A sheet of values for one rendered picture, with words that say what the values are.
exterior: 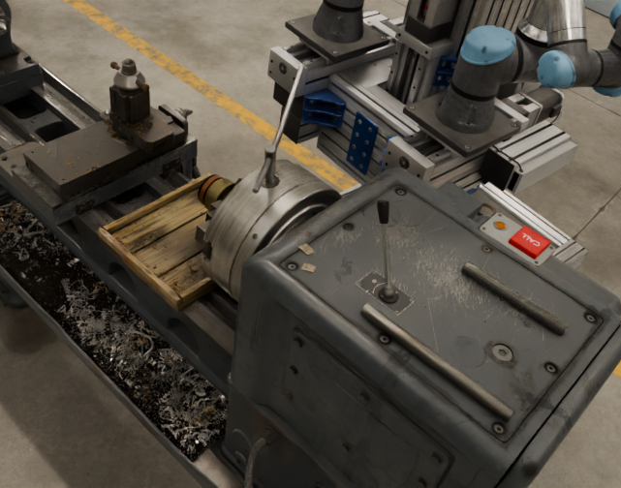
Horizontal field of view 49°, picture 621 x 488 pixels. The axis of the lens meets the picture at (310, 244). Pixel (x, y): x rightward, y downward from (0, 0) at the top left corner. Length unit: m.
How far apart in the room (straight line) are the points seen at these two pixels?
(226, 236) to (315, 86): 0.81
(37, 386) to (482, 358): 1.77
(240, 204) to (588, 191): 2.77
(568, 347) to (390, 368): 0.31
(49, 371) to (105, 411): 0.26
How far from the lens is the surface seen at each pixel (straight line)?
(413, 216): 1.33
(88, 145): 1.88
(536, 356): 1.18
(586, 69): 1.50
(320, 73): 2.02
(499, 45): 1.70
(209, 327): 1.57
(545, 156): 1.97
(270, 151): 1.30
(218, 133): 3.57
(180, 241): 1.72
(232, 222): 1.34
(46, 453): 2.42
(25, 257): 2.17
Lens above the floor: 2.11
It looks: 44 degrees down
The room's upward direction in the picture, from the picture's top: 11 degrees clockwise
